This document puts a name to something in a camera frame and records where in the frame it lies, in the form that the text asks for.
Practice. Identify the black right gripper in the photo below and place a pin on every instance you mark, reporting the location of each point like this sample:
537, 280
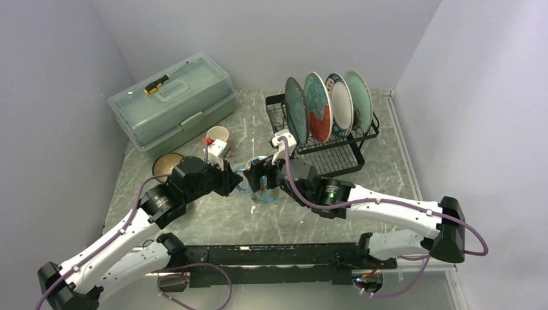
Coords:
257, 170

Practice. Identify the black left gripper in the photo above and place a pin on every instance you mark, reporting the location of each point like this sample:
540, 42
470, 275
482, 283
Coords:
228, 178

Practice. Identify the dark blue speckled plate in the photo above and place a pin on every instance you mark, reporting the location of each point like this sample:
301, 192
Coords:
296, 112

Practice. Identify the black wire dish rack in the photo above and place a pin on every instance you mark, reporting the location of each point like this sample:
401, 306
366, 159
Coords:
336, 156

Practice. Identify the red teal flower plate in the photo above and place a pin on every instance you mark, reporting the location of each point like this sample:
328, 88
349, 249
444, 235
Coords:
319, 107

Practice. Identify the red teal rimmed plate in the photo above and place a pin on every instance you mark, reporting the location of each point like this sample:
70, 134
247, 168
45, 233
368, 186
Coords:
342, 105

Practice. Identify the light blue flower plate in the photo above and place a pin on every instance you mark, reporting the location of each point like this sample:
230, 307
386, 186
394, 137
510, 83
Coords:
362, 102

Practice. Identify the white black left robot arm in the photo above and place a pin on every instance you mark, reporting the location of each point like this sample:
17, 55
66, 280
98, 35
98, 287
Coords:
91, 276

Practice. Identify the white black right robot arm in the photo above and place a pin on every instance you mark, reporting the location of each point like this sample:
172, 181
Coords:
427, 227

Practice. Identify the pink ceramic mug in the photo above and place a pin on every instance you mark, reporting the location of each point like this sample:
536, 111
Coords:
220, 133

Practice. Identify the brown glazed bowl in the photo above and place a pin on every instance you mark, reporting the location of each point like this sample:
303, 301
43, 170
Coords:
165, 164

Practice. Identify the green translucent plastic storage box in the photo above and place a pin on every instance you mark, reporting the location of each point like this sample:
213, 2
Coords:
191, 101

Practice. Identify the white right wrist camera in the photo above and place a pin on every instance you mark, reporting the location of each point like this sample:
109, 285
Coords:
284, 143

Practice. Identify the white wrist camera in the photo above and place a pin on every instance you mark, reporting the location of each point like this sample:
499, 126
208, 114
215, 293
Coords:
284, 143
215, 152

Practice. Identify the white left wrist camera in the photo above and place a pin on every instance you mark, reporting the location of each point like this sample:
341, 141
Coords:
215, 152

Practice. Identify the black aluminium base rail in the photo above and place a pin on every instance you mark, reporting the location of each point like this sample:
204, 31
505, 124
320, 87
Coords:
336, 263

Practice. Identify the yellow black handled screwdriver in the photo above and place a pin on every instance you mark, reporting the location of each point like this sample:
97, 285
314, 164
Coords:
155, 85

